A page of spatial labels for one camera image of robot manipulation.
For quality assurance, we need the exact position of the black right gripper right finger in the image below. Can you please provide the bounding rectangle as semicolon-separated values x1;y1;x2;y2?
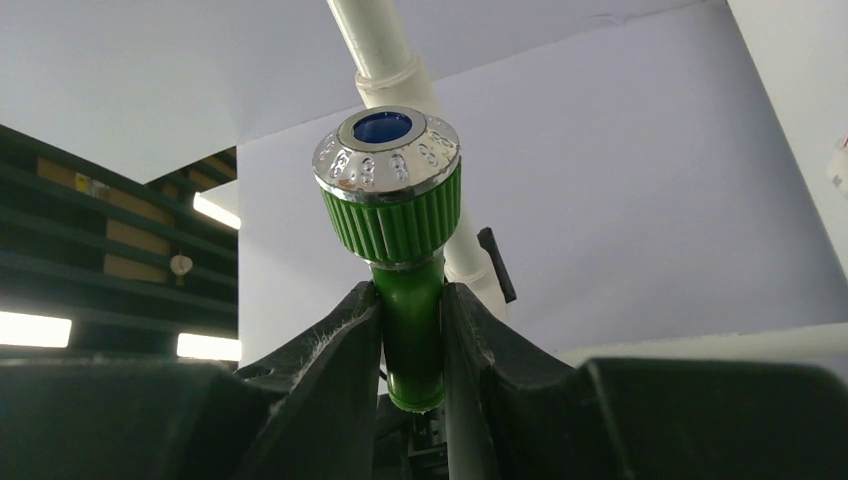
441;283;847;479

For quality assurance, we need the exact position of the green water faucet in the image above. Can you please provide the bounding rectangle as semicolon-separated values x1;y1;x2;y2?
312;105;462;413

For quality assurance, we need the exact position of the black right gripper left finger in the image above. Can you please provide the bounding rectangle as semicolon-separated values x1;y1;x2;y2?
1;282;381;479

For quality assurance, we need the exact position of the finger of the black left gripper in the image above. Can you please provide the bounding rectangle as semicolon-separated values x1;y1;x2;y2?
477;227;517;304

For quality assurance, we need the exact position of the white PVC pipe frame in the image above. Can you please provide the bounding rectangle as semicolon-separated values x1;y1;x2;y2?
327;0;509;322

